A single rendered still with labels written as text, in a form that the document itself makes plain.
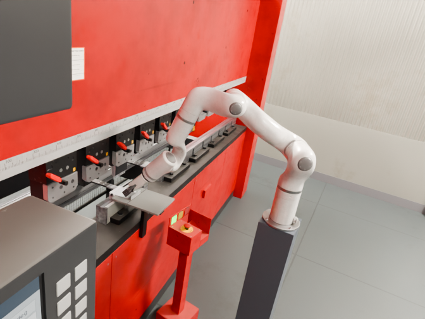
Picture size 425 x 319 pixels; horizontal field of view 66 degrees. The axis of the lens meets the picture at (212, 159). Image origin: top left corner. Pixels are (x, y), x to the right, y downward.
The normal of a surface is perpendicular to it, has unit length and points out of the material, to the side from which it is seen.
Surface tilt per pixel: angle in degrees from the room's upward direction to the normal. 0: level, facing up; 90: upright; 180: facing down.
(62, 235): 0
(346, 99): 90
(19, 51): 90
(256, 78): 90
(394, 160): 90
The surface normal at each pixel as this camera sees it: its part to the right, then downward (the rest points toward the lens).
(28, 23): 0.92, 0.27
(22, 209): 0.15, -0.91
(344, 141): -0.44, 0.28
